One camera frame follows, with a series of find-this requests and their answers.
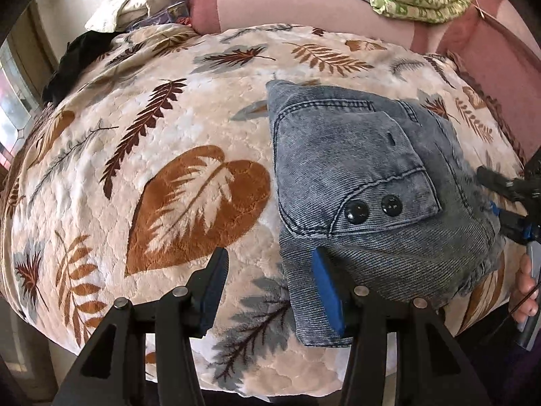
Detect blue denim pants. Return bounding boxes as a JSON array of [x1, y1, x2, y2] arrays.
[[267, 81, 503, 347]]

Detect right hand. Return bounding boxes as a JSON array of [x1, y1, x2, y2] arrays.
[[509, 254, 539, 323]]

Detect pink red sofa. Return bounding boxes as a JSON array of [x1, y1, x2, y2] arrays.
[[188, 0, 540, 160]]

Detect leaf pattern quilted blanket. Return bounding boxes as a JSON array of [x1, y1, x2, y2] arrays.
[[1, 25, 524, 399]]

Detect black garment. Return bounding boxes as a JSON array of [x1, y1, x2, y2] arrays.
[[41, 30, 120, 106]]

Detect wooden stained glass door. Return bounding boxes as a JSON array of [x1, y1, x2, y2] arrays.
[[1, 2, 58, 170]]

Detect purple small package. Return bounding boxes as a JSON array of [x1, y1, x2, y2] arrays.
[[138, 2, 193, 27]]

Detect cream pillow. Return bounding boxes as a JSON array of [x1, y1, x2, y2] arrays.
[[84, 0, 187, 32]]

